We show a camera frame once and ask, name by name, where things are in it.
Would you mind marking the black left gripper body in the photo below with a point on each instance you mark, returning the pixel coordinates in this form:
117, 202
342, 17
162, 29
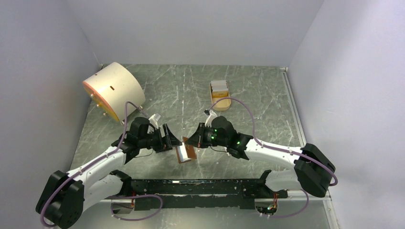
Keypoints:
154, 139

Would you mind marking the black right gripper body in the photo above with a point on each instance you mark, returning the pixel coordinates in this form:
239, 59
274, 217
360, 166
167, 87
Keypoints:
210, 138

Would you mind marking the brown leather card holder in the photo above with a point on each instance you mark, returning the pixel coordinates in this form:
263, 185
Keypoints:
186, 153

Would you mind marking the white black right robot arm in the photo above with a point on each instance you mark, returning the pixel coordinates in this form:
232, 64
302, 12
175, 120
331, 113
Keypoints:
305, 168

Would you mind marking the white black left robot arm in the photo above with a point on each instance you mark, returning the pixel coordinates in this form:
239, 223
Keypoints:
67, 195

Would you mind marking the beige card tray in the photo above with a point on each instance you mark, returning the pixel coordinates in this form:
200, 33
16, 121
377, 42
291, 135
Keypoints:
223, 104

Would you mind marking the white cards in tray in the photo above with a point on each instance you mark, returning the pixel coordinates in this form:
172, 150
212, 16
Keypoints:
219, 86

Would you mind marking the beige cylindrical drum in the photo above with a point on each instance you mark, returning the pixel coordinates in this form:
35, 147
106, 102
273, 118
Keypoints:
111, 87

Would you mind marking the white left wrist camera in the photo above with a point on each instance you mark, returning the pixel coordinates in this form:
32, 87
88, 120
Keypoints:
154, 119

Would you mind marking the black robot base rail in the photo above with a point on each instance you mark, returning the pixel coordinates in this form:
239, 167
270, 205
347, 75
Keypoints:
199, 193

